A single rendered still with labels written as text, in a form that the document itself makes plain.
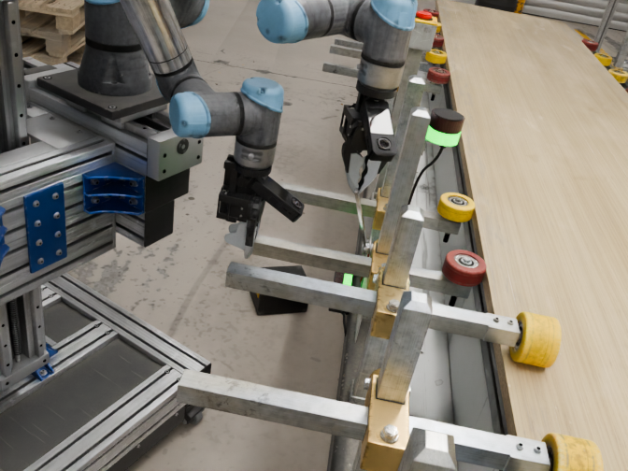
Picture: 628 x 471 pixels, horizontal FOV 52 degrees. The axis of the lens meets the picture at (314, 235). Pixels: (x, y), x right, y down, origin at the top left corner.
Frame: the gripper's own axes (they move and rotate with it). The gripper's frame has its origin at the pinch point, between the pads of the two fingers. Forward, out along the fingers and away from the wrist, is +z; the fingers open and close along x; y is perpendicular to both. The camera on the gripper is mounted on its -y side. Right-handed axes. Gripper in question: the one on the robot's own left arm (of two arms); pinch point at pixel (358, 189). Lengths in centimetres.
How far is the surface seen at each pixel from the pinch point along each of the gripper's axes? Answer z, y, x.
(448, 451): -18, -71, 17
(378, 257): 13.4, -3.4, -6.1
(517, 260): 10.4, -8.6, -33.3
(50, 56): 93, 312, 89
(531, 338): 3.2, -38.0, -17.3
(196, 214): 104, 153, 12
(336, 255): 14.4, -1.3, 1.9
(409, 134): -12.4, -1.2, -6.9
